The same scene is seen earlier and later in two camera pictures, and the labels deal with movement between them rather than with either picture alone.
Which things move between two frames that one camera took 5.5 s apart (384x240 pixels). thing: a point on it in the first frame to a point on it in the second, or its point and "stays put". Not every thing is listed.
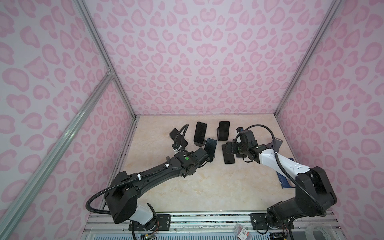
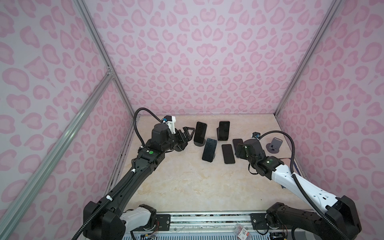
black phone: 228,155 stays put
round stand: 200,144 stays put
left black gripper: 191,152 to 188,137
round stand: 277,143 stays put
